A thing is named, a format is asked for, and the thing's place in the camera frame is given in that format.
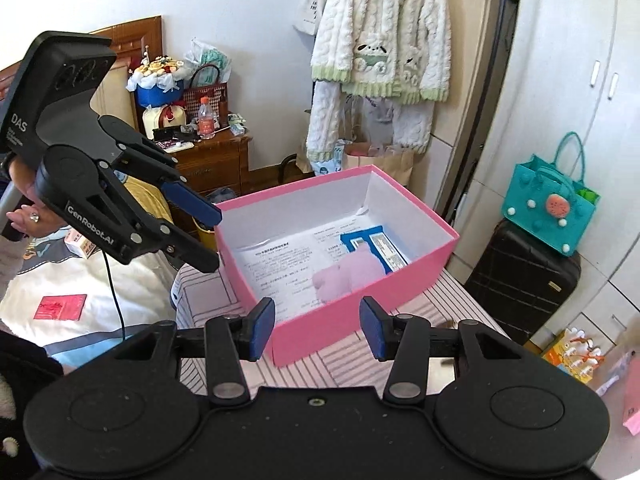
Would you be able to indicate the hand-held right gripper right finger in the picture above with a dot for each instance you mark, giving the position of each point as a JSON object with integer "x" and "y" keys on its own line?
{"x": 374, "y": 330}

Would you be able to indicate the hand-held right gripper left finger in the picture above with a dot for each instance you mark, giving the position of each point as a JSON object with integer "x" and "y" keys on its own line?
{"x": 261, "y": 330}

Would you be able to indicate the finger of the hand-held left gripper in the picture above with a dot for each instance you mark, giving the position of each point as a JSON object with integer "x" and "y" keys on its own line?
{"x": 195, "y": 205}
{"x": 195, "y": 255}

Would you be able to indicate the pink cardboard box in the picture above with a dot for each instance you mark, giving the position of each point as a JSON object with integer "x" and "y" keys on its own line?
{"x": 350, "y": 320}

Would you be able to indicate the lilac plush toy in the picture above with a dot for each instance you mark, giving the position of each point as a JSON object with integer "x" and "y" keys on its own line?
{"x": 350, "y": 275}

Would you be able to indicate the blue wet wipes packet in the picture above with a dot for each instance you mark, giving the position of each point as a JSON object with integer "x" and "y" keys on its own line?
{"x": 385, "y": 250}

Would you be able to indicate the person's left hand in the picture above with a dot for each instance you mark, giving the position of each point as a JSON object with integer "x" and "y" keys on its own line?
{"x": 30, "y": 222}

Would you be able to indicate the yellow bin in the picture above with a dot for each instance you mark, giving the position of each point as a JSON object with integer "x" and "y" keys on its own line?
{"x": 205, "y": 237}

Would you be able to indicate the wooden nightstand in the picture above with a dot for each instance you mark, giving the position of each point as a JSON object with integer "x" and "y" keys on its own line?
{"x": 220, "y": 160}

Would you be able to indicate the white printed paper sheet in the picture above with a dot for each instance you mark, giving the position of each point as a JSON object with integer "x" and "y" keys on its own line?
{"x": 280, "y": 270}

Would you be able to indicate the striped pink tablecloth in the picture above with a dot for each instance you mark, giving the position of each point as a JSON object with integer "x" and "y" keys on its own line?
{"x": 325, "y": 375}

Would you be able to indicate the orange label plastic bottle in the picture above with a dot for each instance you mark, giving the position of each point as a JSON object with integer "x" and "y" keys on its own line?
{"x": 206, "y": 122}

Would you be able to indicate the cream red small bag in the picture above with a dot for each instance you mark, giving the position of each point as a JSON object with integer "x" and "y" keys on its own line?
{"x": 160, "y": 117}

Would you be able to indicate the blue wrapped flower bouquet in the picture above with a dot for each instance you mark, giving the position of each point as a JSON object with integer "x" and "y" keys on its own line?
{"x": 155, "y": 87}

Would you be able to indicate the wooden headboard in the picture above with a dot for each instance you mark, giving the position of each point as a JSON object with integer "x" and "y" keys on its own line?
{"x": 145, "y": 40}

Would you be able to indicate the red checked basket bag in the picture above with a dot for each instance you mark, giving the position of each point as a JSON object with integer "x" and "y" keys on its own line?
{"x": 205, "y": 95}

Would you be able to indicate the small drink carton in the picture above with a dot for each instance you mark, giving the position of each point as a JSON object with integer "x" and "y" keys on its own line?
{"x": 80, "y": 245}

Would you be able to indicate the printed white blanket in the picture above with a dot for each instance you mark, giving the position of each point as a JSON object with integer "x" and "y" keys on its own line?
{"x": 75, "y": 280}

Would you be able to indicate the pink card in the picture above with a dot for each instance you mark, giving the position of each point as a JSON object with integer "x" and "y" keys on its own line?
{"x": 60, "y": 307}

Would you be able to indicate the green white tissue packs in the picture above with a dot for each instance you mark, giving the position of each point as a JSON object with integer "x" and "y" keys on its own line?
{"x": 212, "y": 60}

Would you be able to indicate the black suitcase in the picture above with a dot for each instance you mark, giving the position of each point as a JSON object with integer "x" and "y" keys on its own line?
{"x": 520, "y": 280}

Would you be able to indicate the white fleece garment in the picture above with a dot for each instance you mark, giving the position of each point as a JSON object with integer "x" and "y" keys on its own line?
{"x": 330, "y": 120}

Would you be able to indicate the brown paper bag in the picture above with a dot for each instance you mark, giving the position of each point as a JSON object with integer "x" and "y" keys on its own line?
{"x": 390, "y": 165}

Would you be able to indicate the box of small bottles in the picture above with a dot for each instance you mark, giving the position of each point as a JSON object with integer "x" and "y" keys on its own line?
{"x": 575, "y": 360}

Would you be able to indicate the teal felt handbag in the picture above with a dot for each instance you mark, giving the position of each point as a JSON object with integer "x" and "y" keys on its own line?
{"x": 545, "y": 205}

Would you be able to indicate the white tote bag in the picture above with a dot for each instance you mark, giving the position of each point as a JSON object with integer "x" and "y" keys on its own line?
{"x": 312, "y": 10}

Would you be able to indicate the white green knitted cardigan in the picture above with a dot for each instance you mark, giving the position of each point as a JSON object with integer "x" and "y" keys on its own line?
{"x": 380, "y": 20}

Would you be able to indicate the light wooden wardrobe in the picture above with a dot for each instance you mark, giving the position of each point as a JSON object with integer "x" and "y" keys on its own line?
{"x": 492, "y": 60}

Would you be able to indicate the grey three-door wardrobe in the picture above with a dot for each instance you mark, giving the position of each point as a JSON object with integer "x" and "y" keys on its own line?
{"x": 575, "y": 35}

